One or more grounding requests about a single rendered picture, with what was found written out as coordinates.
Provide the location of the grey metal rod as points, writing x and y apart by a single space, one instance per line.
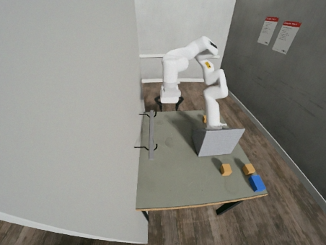
151 136

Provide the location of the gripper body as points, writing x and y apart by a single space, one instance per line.
167 99

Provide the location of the white wall panel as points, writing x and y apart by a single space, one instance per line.
67 157

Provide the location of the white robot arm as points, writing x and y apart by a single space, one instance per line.
171 65

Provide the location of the small tan block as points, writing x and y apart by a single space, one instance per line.
248 169
225 169

